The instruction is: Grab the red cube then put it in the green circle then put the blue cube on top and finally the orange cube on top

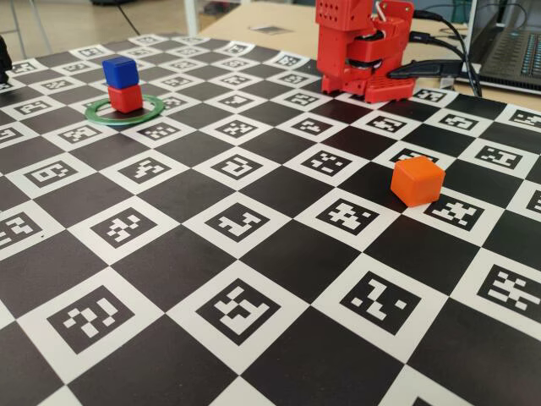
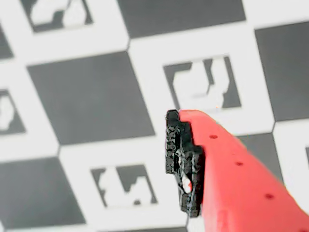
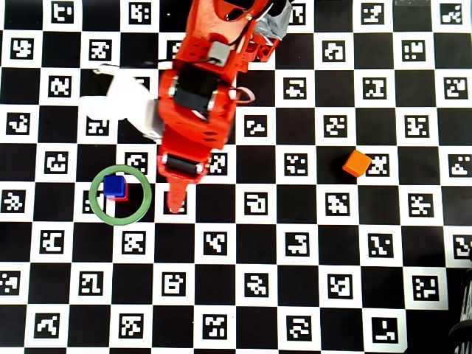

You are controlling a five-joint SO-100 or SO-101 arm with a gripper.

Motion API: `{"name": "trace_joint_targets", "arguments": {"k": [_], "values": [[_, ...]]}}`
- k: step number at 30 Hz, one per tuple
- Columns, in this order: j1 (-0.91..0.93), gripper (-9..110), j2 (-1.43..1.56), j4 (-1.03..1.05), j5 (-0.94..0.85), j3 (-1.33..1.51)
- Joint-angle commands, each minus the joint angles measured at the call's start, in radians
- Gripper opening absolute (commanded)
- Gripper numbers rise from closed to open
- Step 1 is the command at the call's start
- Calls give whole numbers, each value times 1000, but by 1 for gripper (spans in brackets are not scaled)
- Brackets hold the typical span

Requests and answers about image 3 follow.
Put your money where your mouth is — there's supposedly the green flat ring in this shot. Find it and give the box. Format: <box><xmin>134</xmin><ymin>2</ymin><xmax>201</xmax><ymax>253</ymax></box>
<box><xmin>88</xmin><ymin>164</ymin><xmax>153</xmax><ymax>226</ymax></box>

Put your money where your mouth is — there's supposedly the red gripper finger with black pad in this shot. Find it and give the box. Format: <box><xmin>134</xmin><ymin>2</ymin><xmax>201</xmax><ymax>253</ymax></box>
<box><xmin>165</xmin><ymin>176</ymin><xmax>197</xmax><ymax>216</ymax></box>

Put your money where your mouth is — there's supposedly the blue cube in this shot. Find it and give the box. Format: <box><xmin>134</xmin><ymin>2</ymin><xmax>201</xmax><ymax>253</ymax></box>
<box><xmin>102</xmin><ymin>174</ymin><xmax>127</xmax><ymax>198</ymax></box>

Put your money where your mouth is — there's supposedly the grey duct tape wad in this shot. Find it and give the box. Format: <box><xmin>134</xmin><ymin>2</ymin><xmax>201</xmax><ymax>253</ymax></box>
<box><xmin>254</xmin><ymin>2</ymin><xmax>293</xmax><ymax>41</ymax></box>

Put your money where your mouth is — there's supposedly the red perforated robot base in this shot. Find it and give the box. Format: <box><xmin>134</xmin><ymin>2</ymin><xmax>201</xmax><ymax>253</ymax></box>
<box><xmin>243</xmin><ymin>35</ymin><xmax>281</xmax><ymax>63</ymax></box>

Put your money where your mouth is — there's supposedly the red cube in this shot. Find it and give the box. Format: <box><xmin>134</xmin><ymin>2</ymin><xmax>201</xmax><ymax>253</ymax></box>
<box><xmin>106</xmin><ymin>182</ymin><xmax>130</xmax><ymax>203</ymax></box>

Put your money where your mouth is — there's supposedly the orange cube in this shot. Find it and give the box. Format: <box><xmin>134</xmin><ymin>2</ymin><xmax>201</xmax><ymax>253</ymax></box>
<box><xmin>341</xmin><ymin>149</ymin><xmax>372</xmax><ymax>178</ymax></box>

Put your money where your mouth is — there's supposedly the black white marker checkerboard mat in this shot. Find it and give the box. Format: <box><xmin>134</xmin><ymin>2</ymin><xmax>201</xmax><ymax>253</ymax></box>
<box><xmin>0</xmin><ymin>0</ymin><xmax>472</xmax><ymax>350</ymax></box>

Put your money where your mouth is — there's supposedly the red printed gripper body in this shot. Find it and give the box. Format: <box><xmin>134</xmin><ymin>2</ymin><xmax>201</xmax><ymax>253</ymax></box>
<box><xmin>156</xmin><ymin>105</ymin><xmax>237</xmax><ymax>182</ymax></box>

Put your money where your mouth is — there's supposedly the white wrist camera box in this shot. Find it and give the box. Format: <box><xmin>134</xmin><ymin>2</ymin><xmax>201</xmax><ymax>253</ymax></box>
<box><xmin>79</xmin><ymin>64</ymin><xmax>166</xmax><ymax>144</ymax></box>

